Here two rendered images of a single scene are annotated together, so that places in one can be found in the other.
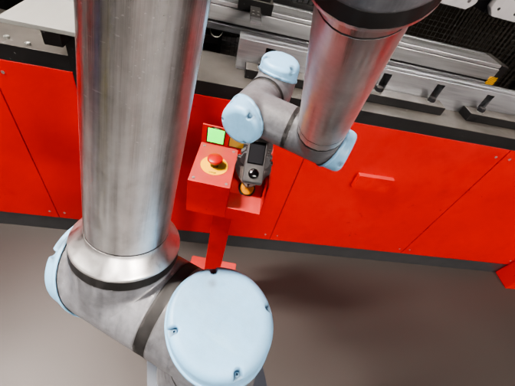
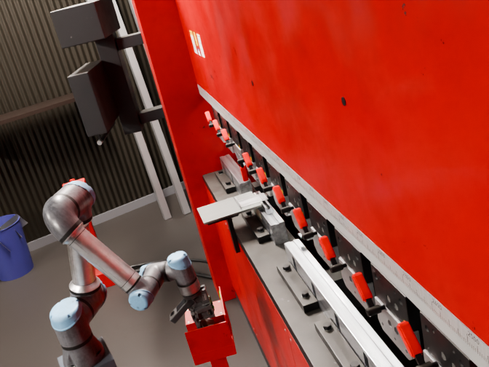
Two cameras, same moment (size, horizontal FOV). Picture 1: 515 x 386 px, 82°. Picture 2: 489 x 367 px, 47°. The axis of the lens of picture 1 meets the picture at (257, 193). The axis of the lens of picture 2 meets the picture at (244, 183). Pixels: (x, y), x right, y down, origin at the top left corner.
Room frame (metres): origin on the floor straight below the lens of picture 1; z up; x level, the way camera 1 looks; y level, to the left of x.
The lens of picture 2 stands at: (0.98, -1.72, 2.00)
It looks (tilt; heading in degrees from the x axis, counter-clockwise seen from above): 21 degrees down; 94
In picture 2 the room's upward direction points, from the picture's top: 14 degrees counter-clockwise
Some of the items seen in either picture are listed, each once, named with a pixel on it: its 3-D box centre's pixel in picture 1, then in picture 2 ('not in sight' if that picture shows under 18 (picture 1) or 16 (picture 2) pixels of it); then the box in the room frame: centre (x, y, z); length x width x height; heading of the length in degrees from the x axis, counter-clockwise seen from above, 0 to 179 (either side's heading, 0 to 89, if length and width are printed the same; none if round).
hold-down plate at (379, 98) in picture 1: (401, 100); (341, 351); (1.03, -0.38, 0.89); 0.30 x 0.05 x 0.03; 103
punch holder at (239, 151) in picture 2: not in sight; (244, 141); (0.85, 0.63, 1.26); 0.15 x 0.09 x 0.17; 103
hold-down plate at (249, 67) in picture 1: (290, 78); (296, 285); (0.94, 0.01, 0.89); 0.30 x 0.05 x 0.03; 103
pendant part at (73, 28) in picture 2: not in sight; (105, 74); (0.06, 1.72, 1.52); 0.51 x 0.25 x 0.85; 91
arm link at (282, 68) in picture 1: (274, 86); (180, 268); (0.55, 0.03, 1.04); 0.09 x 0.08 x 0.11; 167
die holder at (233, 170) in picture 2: not in sight; (236, 175); (0.73, 1.14, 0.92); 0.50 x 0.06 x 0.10; 103
